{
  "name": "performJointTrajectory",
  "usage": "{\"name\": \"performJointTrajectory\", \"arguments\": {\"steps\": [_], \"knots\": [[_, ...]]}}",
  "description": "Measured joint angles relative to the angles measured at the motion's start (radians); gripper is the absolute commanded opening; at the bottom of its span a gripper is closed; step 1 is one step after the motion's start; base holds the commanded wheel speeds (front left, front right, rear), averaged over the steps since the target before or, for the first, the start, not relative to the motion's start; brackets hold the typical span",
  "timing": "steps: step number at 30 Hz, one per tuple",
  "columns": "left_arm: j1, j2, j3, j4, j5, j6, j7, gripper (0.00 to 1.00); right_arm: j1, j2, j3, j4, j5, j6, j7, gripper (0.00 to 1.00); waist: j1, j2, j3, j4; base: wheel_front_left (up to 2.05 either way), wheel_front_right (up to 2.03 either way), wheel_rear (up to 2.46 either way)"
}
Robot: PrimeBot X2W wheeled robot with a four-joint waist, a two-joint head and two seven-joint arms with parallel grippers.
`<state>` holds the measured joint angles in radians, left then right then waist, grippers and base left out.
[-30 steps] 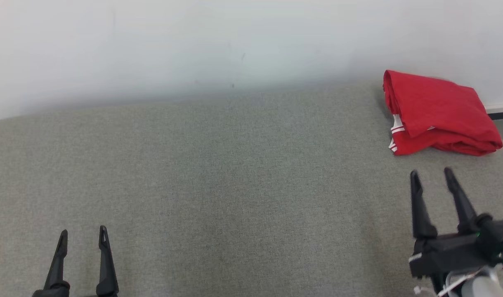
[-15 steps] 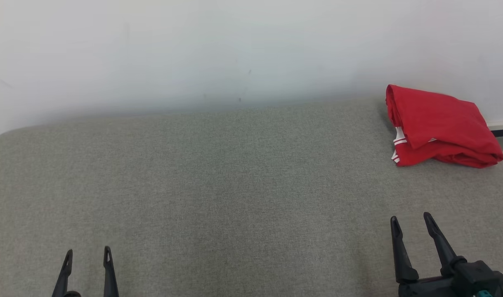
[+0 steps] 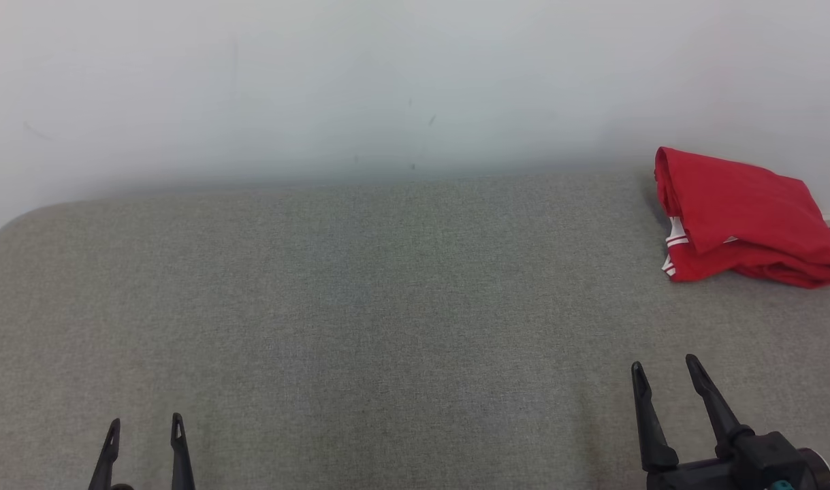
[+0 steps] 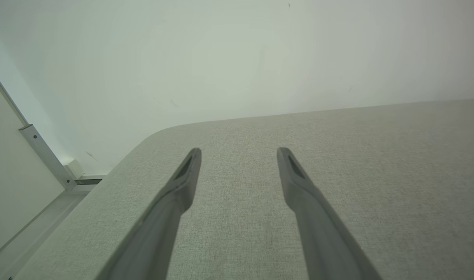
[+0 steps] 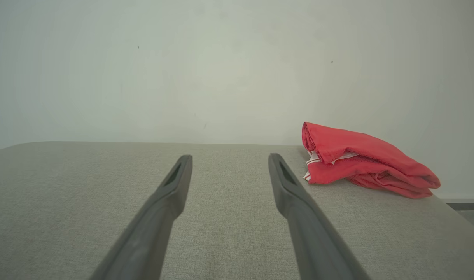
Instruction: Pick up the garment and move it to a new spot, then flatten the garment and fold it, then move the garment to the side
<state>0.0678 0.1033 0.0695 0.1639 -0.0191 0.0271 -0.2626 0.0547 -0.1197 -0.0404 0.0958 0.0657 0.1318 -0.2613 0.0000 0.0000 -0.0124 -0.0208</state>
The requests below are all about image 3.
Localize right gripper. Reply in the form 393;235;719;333
631;354;753;490

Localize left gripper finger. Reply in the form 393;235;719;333
170;412;197;490
89;419;121;490

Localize grey fabric sofa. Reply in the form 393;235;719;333
0;170;830;490

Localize red shorts with white label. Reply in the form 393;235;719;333
654;146;827;256

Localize red garment with white stripe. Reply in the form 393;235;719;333
661;216;830;289

